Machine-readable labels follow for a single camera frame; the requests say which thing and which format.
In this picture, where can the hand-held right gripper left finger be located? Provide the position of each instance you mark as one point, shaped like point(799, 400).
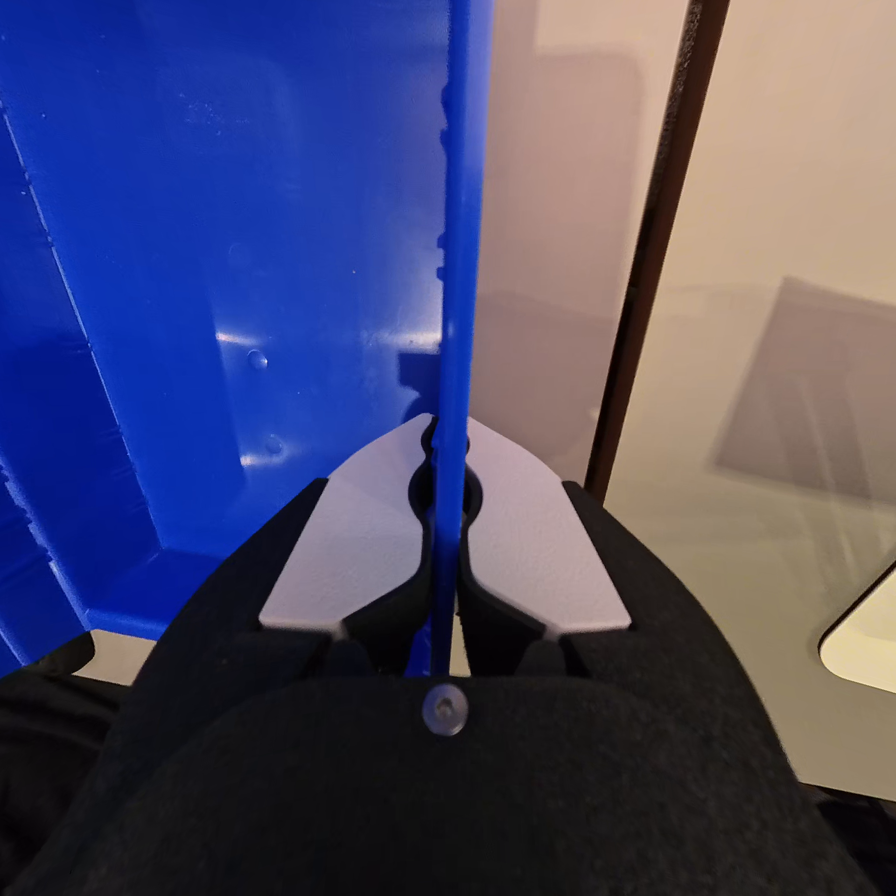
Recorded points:
point(350, 546)

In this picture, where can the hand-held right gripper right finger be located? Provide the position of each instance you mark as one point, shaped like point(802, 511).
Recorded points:
point(546, 553)

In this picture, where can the dark flat plate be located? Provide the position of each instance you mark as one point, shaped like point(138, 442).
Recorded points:
point(805, 392)

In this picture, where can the grey desk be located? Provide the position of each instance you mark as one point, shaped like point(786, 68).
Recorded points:
point(770, 175)

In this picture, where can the blue plastic bin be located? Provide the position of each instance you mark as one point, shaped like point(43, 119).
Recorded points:
point(210, 245)

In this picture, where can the white stand base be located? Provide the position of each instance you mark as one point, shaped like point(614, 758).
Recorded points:
point(868, 644)

